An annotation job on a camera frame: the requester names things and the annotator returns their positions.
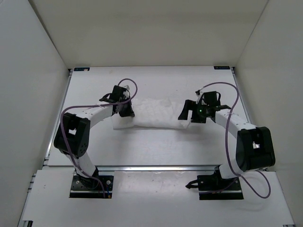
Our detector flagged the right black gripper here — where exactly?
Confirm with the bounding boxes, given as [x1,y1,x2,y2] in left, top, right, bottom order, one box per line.
[178,100,209,123]

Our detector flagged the white pleated skirt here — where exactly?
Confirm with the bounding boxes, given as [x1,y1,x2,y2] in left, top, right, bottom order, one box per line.
[111,98,190,130]

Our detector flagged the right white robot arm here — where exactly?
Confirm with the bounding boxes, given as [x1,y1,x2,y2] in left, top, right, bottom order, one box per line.
[178,91,276,193]

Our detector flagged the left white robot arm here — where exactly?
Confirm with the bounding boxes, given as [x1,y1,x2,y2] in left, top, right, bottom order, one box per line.
[53,85,135,188]

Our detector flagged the right blue corner label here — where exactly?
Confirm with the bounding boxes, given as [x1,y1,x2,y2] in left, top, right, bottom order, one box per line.
[214,66,230,70]

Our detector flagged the blue corner label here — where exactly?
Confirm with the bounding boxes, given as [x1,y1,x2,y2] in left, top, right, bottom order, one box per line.
[214,66,230,70]
[73,67,90,71]

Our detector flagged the left blue corner label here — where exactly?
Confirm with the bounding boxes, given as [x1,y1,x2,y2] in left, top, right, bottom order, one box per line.
[73,67,90,71]

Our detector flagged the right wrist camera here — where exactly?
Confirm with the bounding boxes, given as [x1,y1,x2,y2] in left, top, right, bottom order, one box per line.
[195,88,204,104]

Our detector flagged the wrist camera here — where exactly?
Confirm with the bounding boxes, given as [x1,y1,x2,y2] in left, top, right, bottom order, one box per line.
[124,85,131,98]
[195,88,204,104]

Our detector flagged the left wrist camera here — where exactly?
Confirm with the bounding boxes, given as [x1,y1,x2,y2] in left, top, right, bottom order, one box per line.
[124,85,131,98]

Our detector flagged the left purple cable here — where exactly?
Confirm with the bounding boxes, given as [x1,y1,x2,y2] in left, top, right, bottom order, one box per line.
[60,78,139,198]

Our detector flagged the purple cable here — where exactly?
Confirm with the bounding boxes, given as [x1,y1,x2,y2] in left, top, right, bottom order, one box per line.
[60,78,139,198]
[194,81,272,198]

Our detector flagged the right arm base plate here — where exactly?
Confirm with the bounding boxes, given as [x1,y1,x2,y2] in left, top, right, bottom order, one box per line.
[197,174,244,201]

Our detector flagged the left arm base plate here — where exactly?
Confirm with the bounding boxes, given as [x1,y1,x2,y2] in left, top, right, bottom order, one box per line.
[69,175,114,199]

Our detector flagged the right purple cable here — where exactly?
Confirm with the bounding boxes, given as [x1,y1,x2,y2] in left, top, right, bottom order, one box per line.
[194,81,272,198]

